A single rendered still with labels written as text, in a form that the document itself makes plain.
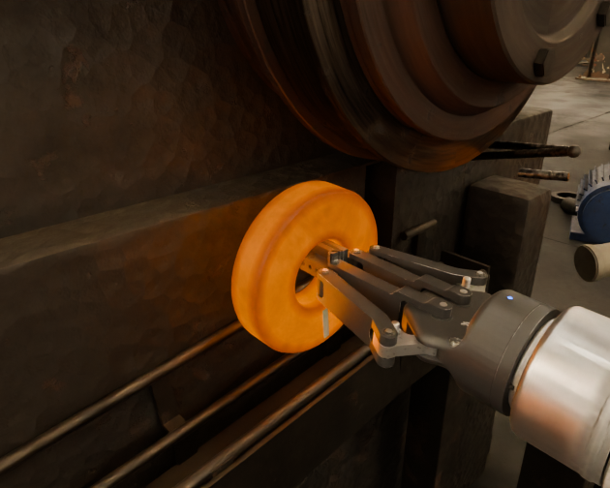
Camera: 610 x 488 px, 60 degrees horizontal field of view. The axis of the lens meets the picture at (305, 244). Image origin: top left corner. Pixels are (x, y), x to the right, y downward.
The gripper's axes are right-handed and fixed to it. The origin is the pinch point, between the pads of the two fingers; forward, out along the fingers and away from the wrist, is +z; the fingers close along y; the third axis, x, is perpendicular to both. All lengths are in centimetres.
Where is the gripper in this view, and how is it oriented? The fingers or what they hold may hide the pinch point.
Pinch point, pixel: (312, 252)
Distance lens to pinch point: 46.3
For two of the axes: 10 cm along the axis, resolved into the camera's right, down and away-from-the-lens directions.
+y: 7.2, -2.9, 6.3
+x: 0.3, -8.9, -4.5
